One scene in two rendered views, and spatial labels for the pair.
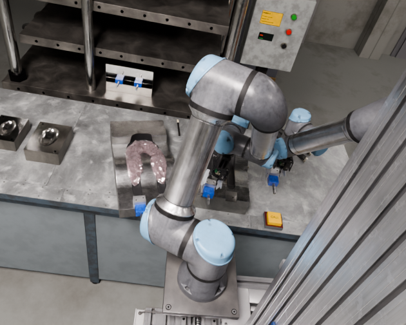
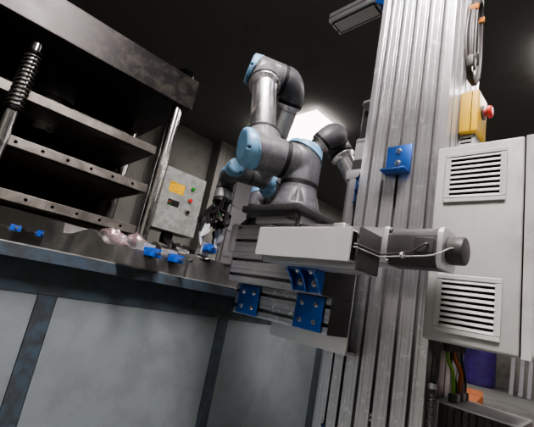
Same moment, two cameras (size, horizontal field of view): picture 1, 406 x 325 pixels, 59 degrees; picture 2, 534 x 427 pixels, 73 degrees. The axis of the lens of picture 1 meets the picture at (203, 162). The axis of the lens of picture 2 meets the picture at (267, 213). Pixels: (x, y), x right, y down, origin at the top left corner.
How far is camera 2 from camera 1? 1.42 m
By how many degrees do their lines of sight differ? 64
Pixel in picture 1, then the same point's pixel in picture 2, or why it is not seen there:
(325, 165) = not seen: hidden behind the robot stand
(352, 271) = (419, 46)
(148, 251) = (120, 385)
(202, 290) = (311, 196)
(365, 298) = (435, 37)
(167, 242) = (278, 143)
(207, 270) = (314, 165)
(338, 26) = not seen: hidden behind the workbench
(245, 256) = (241, 367)
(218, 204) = (215, 272)
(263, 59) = (172, 224)
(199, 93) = (263, 64)
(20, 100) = not seen: outside the picture
